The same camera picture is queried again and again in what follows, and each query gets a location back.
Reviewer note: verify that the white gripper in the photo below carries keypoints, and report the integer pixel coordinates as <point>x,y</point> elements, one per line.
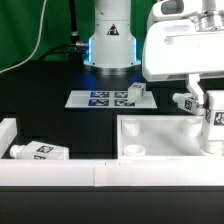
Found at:
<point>185,37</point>

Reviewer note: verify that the white square tabletop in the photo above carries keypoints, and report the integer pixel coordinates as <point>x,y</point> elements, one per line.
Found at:
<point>145,137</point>

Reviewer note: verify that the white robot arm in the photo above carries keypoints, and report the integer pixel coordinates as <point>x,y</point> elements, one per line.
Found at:
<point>112,47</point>

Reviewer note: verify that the white U-shaped obstacle fence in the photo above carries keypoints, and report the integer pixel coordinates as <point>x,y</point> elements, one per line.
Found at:
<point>189,171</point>

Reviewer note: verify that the white fiducial tag sheet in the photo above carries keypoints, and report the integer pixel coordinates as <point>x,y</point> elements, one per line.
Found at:
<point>108,99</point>

